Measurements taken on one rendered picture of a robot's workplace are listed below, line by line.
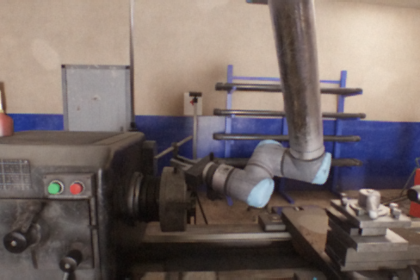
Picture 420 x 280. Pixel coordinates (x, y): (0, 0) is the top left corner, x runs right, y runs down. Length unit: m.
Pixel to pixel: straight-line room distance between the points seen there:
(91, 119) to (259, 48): 3.06
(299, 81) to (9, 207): 0.81
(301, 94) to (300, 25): 0.14
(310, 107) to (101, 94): 3.79
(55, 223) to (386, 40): 5.29
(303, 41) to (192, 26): 3.65
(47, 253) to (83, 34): 3.92
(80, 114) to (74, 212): 3.60
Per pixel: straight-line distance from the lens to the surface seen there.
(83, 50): 4.38
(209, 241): 1.15
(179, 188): 0.82
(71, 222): 0.75
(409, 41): 5.66
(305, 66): 0.52
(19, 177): 0.79
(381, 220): 0.85
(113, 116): 4.06
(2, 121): 1.04
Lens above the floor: 1.44
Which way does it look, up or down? 7 degrees down
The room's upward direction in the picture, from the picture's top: 1 degrees clockwise
